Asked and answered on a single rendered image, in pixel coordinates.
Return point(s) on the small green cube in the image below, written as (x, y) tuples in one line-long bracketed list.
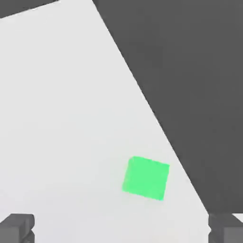
[(145, 178)]

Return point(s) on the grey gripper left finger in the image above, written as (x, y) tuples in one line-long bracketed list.
[(17, 227)]

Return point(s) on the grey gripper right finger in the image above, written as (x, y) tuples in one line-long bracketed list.
[(226, 229)]

